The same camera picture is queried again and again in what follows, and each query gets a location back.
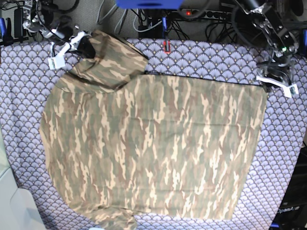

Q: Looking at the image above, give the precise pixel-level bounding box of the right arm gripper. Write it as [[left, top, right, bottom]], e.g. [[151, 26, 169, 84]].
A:
[[48, 26, 96, 70]]

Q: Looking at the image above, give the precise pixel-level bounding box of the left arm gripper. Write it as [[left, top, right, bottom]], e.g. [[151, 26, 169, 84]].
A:
[[256, 61, 298, 98]]

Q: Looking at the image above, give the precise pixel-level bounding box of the camouflage T-shirt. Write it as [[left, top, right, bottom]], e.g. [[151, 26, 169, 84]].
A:
[[39, 31, 267, 230]]

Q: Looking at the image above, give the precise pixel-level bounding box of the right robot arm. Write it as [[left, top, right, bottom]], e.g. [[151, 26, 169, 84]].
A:
[[22, 0, 95, 70]]

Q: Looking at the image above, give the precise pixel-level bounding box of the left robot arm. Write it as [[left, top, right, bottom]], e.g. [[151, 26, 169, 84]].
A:
[[231, 0, 299, 98]]

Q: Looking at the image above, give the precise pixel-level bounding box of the purple fan-pattern tablecloth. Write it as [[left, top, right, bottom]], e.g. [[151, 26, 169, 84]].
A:
[[0, 39, 307, 230]]

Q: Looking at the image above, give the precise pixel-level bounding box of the black power adapter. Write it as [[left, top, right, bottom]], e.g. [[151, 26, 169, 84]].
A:
[[14, 7, 26, 38]]

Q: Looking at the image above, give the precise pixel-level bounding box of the red and black clamp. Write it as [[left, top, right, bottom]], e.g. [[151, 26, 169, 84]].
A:
[[163, 40, 171, 54]]

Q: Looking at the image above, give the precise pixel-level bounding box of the black power strip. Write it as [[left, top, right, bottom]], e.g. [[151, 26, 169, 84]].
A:
[[181, 9, 231, 21]]

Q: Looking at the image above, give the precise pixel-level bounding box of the black OpenArm box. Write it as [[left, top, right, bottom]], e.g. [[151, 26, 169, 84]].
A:
[[270, 144, 307, 230]]

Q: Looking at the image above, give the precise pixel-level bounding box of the white plastic bin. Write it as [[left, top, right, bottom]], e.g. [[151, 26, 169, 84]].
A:
[[0, 138, 46, 230]]

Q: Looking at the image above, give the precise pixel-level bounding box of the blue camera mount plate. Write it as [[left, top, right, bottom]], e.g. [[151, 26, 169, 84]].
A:
[[116, 0, 183, 10]]

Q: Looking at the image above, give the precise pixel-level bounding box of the blue clamp handle left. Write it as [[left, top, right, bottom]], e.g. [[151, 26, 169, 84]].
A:
[[0, 18, 7, 39]]

